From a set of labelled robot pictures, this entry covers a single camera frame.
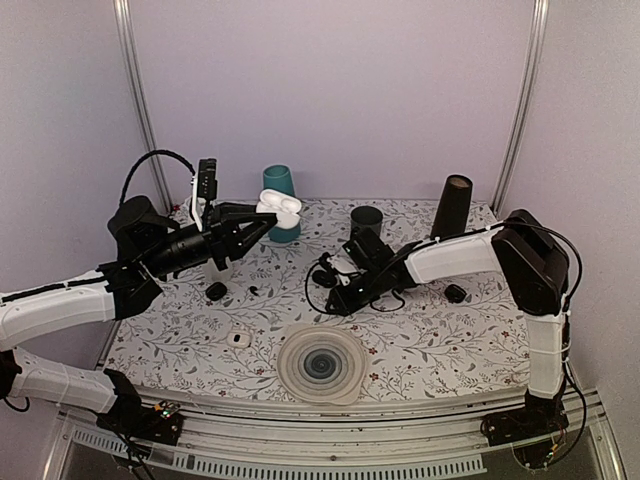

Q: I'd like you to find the small black earbud case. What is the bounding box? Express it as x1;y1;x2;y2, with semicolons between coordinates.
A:
205;282;228;302

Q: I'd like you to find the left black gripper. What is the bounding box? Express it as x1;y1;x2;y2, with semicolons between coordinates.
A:
142;201;277;278

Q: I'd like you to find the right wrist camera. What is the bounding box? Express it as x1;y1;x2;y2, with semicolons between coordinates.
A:
319;253;360;286

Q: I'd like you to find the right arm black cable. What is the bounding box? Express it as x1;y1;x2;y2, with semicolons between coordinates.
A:
304;222;585;316

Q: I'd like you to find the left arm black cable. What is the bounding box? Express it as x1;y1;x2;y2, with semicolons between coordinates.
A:
118;148;196;206

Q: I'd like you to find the black oval earbud case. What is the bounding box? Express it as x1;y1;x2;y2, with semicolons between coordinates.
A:
311;270;336;288

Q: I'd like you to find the white ribbed vase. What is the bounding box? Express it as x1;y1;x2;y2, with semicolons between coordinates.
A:
195;199;233;283

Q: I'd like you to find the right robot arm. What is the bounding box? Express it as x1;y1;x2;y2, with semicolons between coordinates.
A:
320;209;572;446

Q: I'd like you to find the left aluminium frame post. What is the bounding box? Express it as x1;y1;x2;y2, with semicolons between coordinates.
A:
113;0;173;213

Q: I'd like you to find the teal tapered vase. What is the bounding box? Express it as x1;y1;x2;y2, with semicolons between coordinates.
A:
261;165;301;243

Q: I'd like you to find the dark grey mug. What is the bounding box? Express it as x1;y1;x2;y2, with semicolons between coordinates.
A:
349;205;383;244

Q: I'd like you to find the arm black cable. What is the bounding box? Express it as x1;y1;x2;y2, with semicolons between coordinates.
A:
118;148;196;206
304;222;585;316

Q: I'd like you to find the black tapered vase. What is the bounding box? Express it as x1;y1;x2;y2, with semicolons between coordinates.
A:
430;174;473;240

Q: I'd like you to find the right aluminium frame post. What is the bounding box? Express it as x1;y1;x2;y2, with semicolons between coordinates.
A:
490;0;550;216

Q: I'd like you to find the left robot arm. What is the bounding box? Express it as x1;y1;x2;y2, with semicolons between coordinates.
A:
1;196;278;446

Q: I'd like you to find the black gold-trimmed earbud case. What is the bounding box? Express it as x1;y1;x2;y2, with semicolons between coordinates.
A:
444;284;467;304

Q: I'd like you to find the white oval earbud case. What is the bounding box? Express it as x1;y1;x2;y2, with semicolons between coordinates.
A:
256;189;302;230

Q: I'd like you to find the aluminium frame post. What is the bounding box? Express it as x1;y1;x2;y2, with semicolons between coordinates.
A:
490;0;550;216
113;0;173;213

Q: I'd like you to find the spiral patterned ceramic plate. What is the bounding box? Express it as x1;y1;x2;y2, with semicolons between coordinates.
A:
276;326;369;406

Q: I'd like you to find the white case near plate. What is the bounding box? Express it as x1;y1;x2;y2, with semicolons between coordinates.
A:
226;331;252;349

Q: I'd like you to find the aluminium front rail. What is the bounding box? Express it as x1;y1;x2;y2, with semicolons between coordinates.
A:
43;389;627;479

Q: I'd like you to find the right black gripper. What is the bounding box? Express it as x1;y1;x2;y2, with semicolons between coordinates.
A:
326;266;385;316

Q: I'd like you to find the floral patterned table mat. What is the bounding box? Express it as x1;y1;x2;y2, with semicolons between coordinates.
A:
106;200;562;402

